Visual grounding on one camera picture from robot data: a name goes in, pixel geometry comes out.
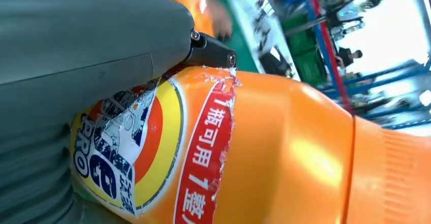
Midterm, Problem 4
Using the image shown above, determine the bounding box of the black desktop device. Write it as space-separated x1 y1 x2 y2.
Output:
259 46 294 78

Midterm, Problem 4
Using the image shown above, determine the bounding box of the green plastic crate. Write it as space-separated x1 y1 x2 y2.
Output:
283 14 329 85

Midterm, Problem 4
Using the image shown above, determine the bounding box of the blue shelving rack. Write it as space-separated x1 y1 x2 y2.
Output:
279 0 431 131

